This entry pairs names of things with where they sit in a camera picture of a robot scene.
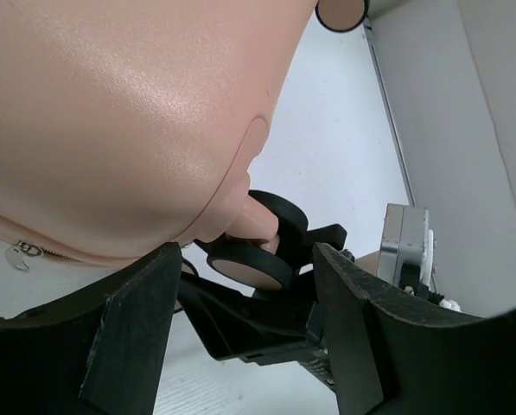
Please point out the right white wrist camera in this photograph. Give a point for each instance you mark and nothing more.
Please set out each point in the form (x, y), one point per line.
(407, 239)

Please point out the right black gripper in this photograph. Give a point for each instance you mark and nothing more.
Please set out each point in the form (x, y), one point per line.
(268, 328)

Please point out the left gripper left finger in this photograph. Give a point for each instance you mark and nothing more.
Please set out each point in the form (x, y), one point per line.
(99, 350)

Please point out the aluminium frame rail right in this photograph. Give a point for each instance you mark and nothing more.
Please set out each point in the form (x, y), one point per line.
(368, 28)

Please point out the pink hard-shell suitcase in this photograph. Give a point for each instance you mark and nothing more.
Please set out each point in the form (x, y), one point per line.
(125, 125)

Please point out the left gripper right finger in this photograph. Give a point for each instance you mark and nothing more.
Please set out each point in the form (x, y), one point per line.
(393, 353)

